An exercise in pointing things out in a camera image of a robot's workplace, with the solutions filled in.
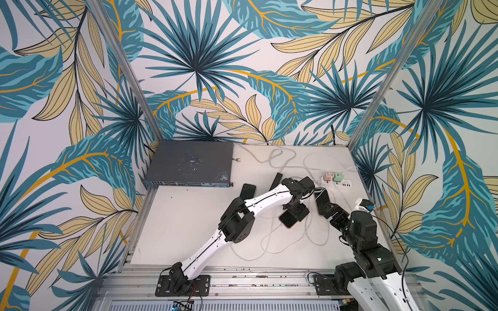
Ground black phone grey case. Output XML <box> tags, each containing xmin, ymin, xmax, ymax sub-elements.
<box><xmin>239</xmin><ymin>183</ymin><xmax>256</xmax><ymax>200</ymax></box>

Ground green plug adapter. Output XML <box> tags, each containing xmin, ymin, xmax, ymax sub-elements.
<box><xmin>333</xmin><ymin>173</ymin><xmax>344</xmax><ymax>183</ymax></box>

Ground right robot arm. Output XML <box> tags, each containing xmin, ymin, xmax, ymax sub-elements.
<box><xmin>313</xmin><ymin>189</ymin><xmax>420</xmax><ymax>310</ymax></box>

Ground black phone by power strip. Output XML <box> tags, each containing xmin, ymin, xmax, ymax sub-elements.
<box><xmin>313</xmin><ymin>187</ymin><xmax>330</xmax><ymax>216</ymax></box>

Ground white power strip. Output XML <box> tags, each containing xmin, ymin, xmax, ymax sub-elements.
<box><xmin>321</xmin><ymin>178</ymin><xmax>353</xmax><ymax>189</ymax></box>

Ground white charging cable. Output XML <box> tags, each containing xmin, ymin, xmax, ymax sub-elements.
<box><xmin>264</xmin><ymin>186</ymin><xmax>335</xmax><ymax>253</ymax></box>
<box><xmin>229</xmin><ymin>217</ymin><xmax>289</xmax><ymax>262</ymax></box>

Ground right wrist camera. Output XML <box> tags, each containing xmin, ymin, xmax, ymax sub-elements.
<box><xmin>354</xmin><ymin>198</ymin><xmax>375</xmax><ymax>213</ymax></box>

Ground grey network switch box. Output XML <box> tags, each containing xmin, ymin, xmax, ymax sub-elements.
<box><xmin>144</xmin><ymin>141</ymin><xmax>234</xmax><ymax>187</ymax></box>

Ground black power bank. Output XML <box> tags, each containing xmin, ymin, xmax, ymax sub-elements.
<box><xmin>270</xmin><ymin>172</ymin><xmax>283</xmax><ymax>190</ymax></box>

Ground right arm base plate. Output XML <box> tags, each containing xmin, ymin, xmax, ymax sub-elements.
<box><xmin>312</xmin><ymin>273</ymin><xmax>351</xmax><ymax>296</ymax></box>

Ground aluminium rail frame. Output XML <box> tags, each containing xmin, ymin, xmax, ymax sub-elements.
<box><xmin>93</xmin><ymin>263</ymin><xmax>351</xmax><ymax>310</ymax></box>

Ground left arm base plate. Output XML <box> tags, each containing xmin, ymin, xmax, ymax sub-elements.
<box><xmin>154</xmin><ymin>275</ymin><xmax>211</xmax><ymax>298</ymax></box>

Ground pink plug adapter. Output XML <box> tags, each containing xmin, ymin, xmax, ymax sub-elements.
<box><xmin>324</xmin><ymin>172</ymin><xmax>335</xmax><ymax>183</ymax></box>

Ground black phone pink case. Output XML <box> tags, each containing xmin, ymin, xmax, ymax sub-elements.
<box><xmin>279</xmin><ymin>211</ymin><xmax>298</xmax><ymax>229</ymax></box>

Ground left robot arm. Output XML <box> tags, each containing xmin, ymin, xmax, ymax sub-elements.
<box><xmin>169</xmin><ymin>177</ymin><xmax>315</xmax><ymax>295</ymax></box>

